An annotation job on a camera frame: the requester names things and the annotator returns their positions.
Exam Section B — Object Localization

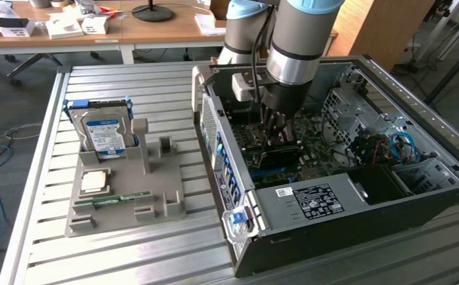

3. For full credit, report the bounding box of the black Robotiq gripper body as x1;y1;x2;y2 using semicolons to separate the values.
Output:
261;82;314;116

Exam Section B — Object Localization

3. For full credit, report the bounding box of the black graphics card metal bracket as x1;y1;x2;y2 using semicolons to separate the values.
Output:
251;141;302;172

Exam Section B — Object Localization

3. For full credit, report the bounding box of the CPU socket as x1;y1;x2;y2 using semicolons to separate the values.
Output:
245;122;273;146

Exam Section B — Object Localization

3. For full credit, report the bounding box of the green motherboard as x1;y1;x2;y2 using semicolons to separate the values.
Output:
229;106;359;189

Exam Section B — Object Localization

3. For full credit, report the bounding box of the long blue expansion slot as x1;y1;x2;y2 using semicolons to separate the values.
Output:
251;166;286;176

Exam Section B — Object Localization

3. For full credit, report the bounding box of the perforated metal drive cage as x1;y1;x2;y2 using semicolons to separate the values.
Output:
319;87;377;140

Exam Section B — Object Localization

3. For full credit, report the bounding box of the grey power supply with label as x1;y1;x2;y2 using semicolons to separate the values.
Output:
253;173;373;229

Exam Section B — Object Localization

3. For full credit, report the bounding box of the white paper stack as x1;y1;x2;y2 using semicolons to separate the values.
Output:
195;13;227;37

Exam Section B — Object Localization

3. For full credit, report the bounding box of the blue case latch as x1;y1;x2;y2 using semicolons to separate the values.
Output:
229;209;250;226

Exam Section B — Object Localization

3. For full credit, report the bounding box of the grey plastic parts rack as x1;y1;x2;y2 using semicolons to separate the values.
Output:
64;118;187;238

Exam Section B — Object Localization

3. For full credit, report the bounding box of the metal disk bay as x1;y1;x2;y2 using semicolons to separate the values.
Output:
391;157;459;195

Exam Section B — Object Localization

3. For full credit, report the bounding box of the open black PC case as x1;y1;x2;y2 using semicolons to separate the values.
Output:
191;54;459;279

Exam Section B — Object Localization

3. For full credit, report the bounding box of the wooden desk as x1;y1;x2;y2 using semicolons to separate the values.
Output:
120;0;339;65
0;0;124;57

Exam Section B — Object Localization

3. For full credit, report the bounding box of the hard disk in blue caddy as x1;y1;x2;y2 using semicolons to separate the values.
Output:
62;95;140;161

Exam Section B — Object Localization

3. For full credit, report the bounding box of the black metal pole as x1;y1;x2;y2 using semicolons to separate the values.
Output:
425;29;459;105

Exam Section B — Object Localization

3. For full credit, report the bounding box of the black round lamp base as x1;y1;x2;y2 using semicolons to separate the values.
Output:
131;0;175;23

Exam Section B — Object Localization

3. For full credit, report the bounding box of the green RAM stick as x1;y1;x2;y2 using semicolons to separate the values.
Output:
74;191;153;205

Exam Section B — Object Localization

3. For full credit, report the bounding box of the silver CPU chip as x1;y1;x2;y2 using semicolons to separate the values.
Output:
82;171;107;192

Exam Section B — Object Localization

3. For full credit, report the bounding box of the red and yellow item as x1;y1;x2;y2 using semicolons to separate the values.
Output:
100;7;126;20

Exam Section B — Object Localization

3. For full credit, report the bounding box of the small white labelled box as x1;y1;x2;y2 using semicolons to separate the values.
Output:
82;16;111;36

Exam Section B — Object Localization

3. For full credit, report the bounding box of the small clear parts bag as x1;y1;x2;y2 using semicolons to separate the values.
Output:
74;0;98;15

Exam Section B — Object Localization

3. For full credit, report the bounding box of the white box with tape roll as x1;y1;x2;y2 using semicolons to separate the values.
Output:
46;17;84;40

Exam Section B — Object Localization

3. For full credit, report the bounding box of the grey desk foot with castors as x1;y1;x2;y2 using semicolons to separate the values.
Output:
3;52;102;87

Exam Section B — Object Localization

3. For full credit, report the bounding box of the white box with black insert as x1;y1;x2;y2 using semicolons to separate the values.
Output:
0;17;36;38

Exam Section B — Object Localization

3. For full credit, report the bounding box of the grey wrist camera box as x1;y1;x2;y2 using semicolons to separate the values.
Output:
231;72;273;102

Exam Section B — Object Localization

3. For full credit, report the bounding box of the black wire bundle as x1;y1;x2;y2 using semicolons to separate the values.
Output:
347;133;393;166

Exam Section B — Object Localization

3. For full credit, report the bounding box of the orange wire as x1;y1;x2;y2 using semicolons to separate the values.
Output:
374;139;394;164

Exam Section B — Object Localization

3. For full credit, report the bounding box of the blue wire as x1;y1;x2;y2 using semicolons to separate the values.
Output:
390;130;421;164

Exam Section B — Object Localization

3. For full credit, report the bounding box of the white floor cable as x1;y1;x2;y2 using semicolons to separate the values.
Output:
0;122;43;141

